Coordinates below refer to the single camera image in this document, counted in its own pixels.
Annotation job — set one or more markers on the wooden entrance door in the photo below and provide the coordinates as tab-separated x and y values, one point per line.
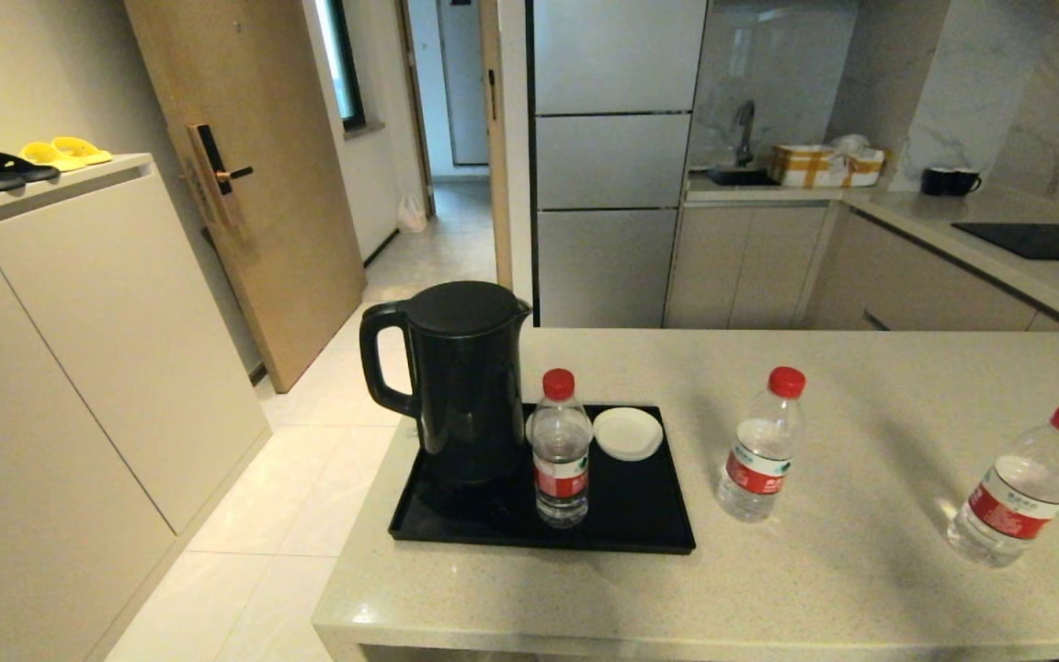
263	92

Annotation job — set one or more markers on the black electric kettle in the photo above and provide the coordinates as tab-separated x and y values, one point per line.
465	395

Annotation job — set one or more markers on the silver refrigerator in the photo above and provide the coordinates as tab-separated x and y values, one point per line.
617	156

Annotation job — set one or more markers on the small yellow plaid storage box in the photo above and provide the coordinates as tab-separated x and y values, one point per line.
866	170

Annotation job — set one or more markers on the dark framed window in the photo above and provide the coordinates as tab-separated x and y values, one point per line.
344	64

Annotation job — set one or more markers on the chrome kitchen faucet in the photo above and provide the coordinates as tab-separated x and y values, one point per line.
746	124

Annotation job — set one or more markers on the yellow slipper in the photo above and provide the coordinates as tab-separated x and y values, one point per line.
51	156
84	149

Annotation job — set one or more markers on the black rectangular serving tray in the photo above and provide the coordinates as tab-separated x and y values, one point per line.
640	506

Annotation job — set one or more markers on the white crumpled cloth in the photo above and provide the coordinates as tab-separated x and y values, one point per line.
851	142

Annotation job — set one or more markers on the dark kitchen sink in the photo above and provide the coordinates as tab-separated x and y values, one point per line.
741	176

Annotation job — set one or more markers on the black induction cooktop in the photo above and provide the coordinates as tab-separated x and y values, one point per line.
1044	241

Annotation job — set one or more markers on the wooden door frame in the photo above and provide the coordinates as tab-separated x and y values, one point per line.
495	184

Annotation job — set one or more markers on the clear red-capped water bottle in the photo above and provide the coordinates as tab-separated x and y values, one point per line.
1007	506
759	460
561	441

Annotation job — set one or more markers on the beige kitchen base cabinet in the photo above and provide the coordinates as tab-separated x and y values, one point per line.
741	262

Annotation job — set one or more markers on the white round saucer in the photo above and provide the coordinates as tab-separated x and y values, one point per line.
628	434
529	428

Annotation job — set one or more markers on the beige shoe cabinet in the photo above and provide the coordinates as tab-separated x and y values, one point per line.
79	368

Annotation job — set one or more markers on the large yellow plaid storage box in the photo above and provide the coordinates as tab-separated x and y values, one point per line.
805	165

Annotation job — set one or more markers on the black mug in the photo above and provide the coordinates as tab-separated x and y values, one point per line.
934	181
963	182

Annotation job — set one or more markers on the white hallway door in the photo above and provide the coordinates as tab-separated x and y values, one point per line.
465	92

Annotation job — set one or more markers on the white plastic bag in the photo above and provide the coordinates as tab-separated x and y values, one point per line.
411	214

